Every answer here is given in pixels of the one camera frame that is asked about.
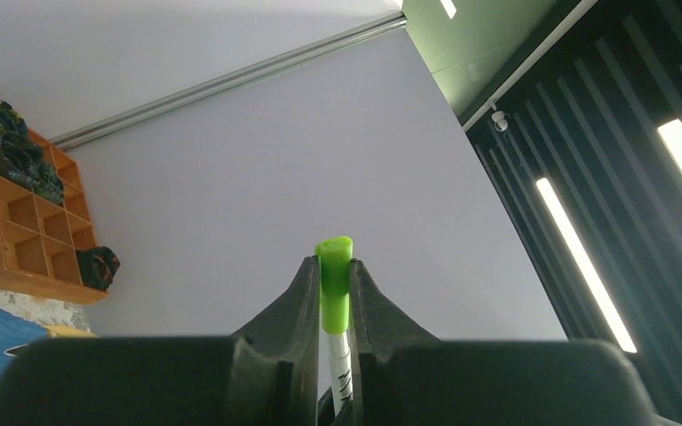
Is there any black object tray top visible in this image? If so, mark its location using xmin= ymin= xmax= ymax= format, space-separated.
xmin=0 ymin=101 xmax=28 ymax=137

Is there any black object tray middle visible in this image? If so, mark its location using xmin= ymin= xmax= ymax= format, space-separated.
xmin=33 ymin=162 xmax=64 ymax=205

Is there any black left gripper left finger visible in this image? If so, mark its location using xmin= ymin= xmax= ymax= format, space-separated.
xmin=0 ymin=256 xmax=320 ymax=425

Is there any black object tray right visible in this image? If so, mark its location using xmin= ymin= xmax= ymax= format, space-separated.
xmin=75 ymin=246 xmax=121 ymax=291

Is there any long ceiling light strip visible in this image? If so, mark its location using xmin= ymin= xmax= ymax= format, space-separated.
xmin=535 ymin=177 xmax=638 ymax=353

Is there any white marker pen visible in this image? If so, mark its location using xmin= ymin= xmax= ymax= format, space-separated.
xmin=326 ymin=333 xmax=353 ymax=415

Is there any green marker cap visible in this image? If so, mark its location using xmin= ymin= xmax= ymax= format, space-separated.
xmin=315 ymin=236 xmax=353 ymax=335

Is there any right aluminium frame post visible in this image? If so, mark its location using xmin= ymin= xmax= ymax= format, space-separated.
xmin=52 ymin=12 xmax=407 ymax=150

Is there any orange wooden compartment tray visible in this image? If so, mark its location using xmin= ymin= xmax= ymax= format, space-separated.
xmin=0 ymin=130 xmax=108 ymax=304

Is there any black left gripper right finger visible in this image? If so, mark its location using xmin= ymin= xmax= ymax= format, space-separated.
xmin=350 ymin=260 xmax=659 ymax=425

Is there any small white ceiling camera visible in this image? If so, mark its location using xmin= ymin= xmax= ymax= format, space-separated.
xmin=490 ymin=101 xmax=509 ymax=132

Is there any black object tray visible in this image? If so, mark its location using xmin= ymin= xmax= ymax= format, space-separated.
xmin=33 ymin=162 xmax=64 ymax=205
xmin=0 ymin=132 xmax=44 ymax=189
xmin=75 ymin=246 xmax=121 ymax=291
xmin=0 ymin=101 xmax=28 ymax=137

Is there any floral patterned table mat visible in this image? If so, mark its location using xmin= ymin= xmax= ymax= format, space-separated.
xmin=0 ymin=289 xmax=91 ymax=332

